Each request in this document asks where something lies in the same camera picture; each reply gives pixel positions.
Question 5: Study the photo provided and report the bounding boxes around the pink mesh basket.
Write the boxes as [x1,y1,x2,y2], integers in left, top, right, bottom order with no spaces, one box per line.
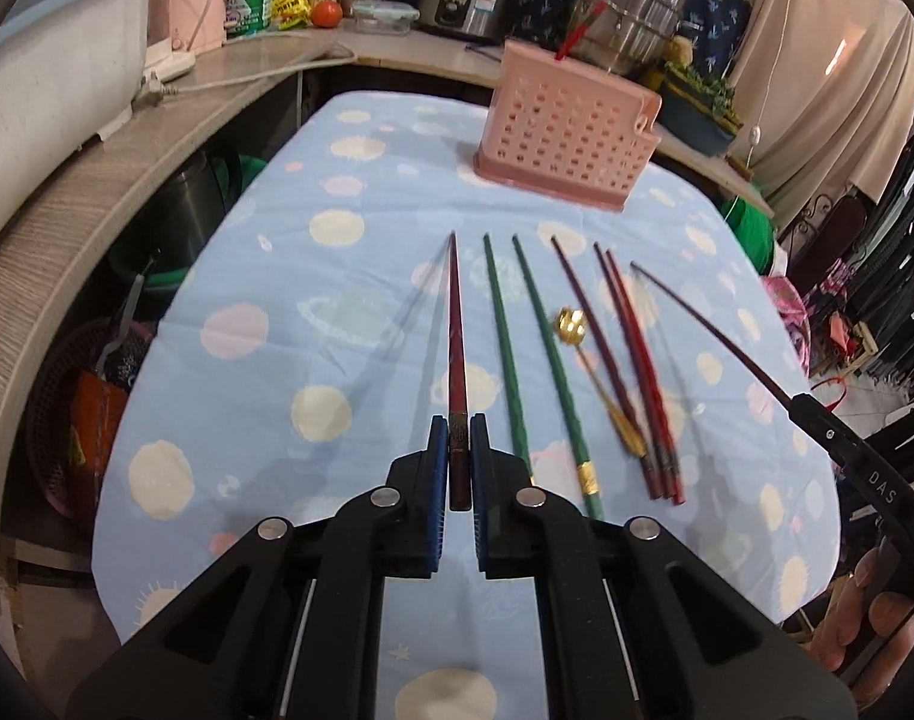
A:
[22,315,158,518]

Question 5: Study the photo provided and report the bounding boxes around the black metal chair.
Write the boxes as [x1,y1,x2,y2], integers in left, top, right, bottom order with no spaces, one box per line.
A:
[787,195,867,293]

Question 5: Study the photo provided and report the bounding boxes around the dark brown chopstick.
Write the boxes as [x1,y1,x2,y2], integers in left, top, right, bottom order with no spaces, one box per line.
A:
[630,261,801,402]
[550,235,662,502]

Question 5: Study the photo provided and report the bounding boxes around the dark red patterned chopstick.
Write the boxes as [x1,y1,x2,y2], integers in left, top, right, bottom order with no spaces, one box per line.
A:
[443,231,471,512]

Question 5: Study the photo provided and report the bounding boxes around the dark hanging clothes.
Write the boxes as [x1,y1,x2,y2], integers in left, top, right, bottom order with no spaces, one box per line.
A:
[794,75,914,406]

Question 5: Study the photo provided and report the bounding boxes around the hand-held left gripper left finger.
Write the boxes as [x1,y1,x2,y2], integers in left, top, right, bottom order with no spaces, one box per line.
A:
[65,414,452,720]

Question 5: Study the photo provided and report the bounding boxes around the green leafy vegetables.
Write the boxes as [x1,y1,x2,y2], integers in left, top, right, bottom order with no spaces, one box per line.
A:
[667,60,743,121]

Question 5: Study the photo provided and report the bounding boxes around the stainless steel steamer pot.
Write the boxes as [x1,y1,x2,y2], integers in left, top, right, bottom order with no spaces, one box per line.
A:
[573,0,690,77]

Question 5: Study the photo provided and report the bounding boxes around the steel kettle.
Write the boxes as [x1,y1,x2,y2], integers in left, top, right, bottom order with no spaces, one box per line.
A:
[157,154,240,263]

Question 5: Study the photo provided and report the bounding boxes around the green bag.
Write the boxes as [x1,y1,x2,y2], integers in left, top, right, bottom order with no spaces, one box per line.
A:
[727,199,777,275]

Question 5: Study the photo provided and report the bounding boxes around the white dish drainer bin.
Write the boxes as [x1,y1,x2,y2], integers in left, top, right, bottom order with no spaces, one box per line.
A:
[0,0,162,256]

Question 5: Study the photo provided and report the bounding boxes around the pink perforated utensil basket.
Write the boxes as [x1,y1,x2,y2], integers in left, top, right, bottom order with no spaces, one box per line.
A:
[473,39,663,211]

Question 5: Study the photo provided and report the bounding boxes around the gold spoon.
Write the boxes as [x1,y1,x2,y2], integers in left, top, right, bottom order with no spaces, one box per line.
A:
[553,306,649,460]

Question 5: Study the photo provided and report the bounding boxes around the beige curtain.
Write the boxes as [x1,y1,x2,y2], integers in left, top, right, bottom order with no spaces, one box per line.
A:
[697,0,914,233]

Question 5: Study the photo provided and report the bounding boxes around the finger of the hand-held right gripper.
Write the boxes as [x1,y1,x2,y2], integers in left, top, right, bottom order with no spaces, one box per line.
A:
[789,392,914,610]

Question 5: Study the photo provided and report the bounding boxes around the white power cable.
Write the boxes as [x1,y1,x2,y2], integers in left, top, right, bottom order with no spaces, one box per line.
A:
[131,45,357,102]

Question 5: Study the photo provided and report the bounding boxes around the grey wood-grain counter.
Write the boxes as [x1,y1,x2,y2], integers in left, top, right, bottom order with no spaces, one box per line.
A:
[0,37,353,616]

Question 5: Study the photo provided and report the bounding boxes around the clear glass food container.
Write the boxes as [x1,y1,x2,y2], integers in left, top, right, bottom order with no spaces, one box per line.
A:
[350,0,420,35]

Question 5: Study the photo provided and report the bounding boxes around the light wooden counter board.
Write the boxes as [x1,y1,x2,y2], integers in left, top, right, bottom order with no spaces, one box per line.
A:
[337,22,777,218]

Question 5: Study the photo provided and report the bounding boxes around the white power strip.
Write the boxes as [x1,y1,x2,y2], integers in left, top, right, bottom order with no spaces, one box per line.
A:
[143,41,197,83]

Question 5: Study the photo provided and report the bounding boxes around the person's right hand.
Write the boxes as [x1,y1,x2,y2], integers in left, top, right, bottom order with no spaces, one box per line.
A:
[809,546,914,707]

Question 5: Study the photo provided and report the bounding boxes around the blue planet print tablecloth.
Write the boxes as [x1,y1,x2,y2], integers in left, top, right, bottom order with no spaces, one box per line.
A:
[89,90,840,720]

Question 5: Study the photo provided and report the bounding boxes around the blue tray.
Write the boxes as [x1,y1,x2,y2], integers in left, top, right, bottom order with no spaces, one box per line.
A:
[656,67,747,158]

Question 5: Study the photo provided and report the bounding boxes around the pink floral cloth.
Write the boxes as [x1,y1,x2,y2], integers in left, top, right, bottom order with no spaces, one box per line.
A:
[760,274,814,376]

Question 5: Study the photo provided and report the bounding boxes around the white cord with switch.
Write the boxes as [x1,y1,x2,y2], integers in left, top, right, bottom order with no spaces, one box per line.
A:
[740,0,797,162]

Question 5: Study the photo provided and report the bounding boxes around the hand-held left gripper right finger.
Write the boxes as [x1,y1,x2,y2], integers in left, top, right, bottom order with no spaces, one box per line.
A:
[470,412,857,720]

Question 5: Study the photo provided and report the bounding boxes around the orange plastic bag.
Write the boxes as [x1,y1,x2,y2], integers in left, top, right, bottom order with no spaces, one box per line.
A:
[67,375,132,496]

